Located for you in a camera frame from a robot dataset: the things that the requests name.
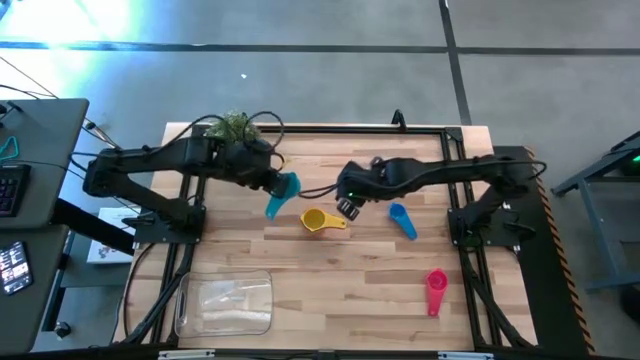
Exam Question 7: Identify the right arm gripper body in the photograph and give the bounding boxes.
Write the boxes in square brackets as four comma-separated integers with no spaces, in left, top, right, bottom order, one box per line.
[338,160,387,202]

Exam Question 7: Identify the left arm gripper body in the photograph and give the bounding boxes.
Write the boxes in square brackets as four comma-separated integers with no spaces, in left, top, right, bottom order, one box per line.
[241,148,283,194]

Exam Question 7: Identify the teal measuring cup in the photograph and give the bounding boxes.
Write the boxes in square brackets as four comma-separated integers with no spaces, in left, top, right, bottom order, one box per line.
[264,171,303,222]

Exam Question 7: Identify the blue measuring cup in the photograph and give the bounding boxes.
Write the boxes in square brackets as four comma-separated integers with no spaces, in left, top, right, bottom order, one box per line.
[388,202,419,242]

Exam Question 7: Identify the yellow measuring cup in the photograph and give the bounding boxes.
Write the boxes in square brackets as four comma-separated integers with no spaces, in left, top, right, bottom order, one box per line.
[299,207,348,234]

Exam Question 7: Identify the red measuring cup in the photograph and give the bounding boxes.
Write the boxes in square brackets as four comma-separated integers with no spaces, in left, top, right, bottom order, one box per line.
[425,268,449,318]

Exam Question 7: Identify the clear plastic basket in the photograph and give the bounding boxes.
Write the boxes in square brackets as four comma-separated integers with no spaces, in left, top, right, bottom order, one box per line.
[174,269,274,338]

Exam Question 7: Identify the green plant in ribbed pot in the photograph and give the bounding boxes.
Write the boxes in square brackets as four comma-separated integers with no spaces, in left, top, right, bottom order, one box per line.
[205,110,263,147]

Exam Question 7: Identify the white booklet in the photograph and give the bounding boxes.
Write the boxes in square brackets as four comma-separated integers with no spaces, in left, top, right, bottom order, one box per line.
[86,207,137,265]

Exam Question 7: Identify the black desk support beam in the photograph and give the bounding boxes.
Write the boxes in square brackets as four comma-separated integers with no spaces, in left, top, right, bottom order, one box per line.
[49,198,137,257]

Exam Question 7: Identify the black floor mat hazard stripe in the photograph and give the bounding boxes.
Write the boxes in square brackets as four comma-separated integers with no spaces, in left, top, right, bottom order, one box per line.
[492,145,597,356]

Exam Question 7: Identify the grey desk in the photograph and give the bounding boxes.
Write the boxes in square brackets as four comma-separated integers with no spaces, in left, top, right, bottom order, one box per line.
[0,98,90,230]
[0,224,70,355]

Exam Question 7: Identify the grey-blue metal cart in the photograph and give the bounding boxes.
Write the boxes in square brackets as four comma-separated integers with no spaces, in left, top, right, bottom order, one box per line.
[552,130,640,292]

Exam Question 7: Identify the black keyboard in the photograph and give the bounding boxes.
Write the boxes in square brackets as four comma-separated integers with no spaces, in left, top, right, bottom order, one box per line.
[0,163,32,219]

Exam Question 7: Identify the teal carabiner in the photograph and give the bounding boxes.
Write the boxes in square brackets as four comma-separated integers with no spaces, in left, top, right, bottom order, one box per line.
[0,135,20,163]

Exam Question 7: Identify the black smartphone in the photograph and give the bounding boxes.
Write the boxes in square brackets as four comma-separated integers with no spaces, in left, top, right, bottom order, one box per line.
[0,240,34,296]

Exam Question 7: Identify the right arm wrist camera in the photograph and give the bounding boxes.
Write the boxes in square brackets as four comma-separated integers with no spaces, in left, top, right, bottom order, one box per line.
[336,197,362,222]

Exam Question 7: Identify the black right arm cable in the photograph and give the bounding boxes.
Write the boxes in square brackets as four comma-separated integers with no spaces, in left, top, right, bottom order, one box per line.
[298,181,347,201]

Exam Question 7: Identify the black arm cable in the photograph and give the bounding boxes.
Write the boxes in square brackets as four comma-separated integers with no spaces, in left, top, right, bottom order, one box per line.
[298,181,347,201]
[241,110,286,172]

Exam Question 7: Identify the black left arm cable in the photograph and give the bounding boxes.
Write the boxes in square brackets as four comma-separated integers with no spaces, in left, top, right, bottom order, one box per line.
[241,110,286,172]

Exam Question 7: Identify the black aluminium table frame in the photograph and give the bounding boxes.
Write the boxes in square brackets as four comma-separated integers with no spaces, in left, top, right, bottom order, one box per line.
[115,122,539,351]

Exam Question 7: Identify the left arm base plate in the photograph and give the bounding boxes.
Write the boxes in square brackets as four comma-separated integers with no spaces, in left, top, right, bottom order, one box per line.
[122,204,206,246]

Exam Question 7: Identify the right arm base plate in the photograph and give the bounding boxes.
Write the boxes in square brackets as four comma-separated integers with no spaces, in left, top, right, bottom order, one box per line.
[448,207,536,250]

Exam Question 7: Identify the floor cables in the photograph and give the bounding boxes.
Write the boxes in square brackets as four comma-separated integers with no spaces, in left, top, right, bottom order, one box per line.
[0,54,121,151]

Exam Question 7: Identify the silver table bracket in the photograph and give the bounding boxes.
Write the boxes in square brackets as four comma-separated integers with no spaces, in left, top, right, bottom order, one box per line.
[158,349,216,360]
[438,351,495,360]

